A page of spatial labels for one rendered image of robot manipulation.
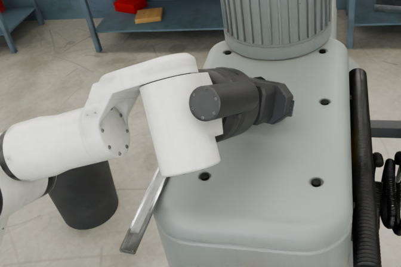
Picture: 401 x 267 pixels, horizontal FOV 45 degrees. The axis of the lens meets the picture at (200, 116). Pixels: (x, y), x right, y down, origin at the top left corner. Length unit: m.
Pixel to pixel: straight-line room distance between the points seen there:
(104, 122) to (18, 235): 2.96
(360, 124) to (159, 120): 0.45
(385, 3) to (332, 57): 3.86
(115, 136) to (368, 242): 0.35
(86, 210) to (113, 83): 2.65
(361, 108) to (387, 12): 3.85
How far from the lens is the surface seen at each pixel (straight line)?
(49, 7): 6.17
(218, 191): 0.63
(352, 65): 1.46
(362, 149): 0.80
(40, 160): 0.57
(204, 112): 0.46
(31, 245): 3.36
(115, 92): 0.51
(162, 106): 0.48
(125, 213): 3.28
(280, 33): 0.83
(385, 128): 1.12
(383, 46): 4.66
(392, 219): 1.18
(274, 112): 0.65
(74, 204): 3.09
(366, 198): 0.73
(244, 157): 0.67
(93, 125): 0.52
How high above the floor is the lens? 2.34
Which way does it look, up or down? 37 degrees down
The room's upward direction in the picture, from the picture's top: 10 degrees counter-clockwise
